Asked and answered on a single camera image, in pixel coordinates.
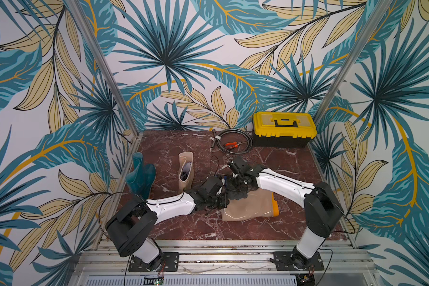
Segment teal rubber boot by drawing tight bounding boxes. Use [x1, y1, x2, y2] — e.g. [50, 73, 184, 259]
[126, 152, 157, 200]

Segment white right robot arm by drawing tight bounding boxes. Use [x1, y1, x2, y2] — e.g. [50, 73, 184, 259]
[226, 157, 343, 263]

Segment aluminium corner post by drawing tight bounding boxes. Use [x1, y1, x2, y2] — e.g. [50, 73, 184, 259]
[66, 0, 139, 138]
[313, 1, 392, 124]

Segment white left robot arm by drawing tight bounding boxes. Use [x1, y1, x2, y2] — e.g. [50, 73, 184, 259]
[106, 176, 227, 272]

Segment left aluminium corner post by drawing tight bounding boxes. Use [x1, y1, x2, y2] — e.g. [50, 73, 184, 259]
[66, 0, 139, 138]

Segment yellow and black toolbox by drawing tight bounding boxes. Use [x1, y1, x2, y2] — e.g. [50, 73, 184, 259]
[252, 112, 317, 148]

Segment beige rubber boot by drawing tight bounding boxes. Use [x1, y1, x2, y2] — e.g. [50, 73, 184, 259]
[178, 151, 194, 193]
[222, 189, 280, 222]

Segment red handled pliers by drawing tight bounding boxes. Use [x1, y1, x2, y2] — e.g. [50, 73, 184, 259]
[224, 141, 243, 150]

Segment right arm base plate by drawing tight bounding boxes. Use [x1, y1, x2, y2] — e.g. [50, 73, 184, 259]
[271, 251, 325, 272]

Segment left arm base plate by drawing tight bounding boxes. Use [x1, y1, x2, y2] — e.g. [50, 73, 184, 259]
[128, 252, 179, 272]

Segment coiled black cable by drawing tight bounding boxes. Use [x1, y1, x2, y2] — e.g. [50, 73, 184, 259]
[209, 128, 253, 156]

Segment aluminium mounting rail frame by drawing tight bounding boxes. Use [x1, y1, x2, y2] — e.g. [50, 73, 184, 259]
[69, 240, 382, 286]

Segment right aluminium corner post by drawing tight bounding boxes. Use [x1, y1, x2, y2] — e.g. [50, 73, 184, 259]
[313, 1, 392, 124]

